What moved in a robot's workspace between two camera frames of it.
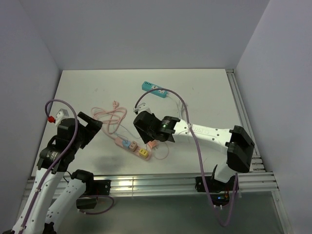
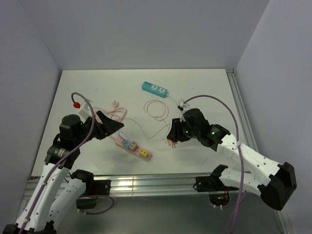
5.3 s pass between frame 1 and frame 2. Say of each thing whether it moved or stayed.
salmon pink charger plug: moved
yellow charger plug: stayed
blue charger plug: stayed
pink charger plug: stayed
